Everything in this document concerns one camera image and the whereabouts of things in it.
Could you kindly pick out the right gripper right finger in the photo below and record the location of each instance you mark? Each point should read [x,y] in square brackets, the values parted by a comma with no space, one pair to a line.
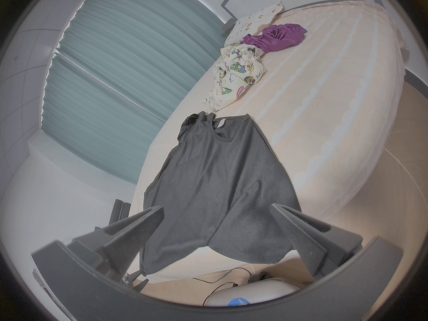
[301,241]

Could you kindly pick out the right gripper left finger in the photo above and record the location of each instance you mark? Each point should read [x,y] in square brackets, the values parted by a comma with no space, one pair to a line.
[135,239]

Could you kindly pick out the purple garment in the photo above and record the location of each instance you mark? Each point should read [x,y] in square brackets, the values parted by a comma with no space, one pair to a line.
[277,37]

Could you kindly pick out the white printed pillow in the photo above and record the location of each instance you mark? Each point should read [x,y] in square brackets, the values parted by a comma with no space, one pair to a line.
[254,20]

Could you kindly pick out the black chest of drawers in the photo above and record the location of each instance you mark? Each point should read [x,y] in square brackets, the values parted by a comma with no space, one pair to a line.
[120,211]

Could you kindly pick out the white printed pyjama top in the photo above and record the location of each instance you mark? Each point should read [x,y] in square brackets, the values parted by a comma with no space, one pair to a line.
[239,72]

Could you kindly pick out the bed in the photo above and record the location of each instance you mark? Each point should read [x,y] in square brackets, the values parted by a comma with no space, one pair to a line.
[327,112]

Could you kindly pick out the blue-green curtain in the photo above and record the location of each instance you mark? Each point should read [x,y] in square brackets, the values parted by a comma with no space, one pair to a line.
[100,122]
[143,35]

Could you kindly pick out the black T-shirt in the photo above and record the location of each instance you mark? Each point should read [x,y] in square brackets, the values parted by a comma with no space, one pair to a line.
[217,186]

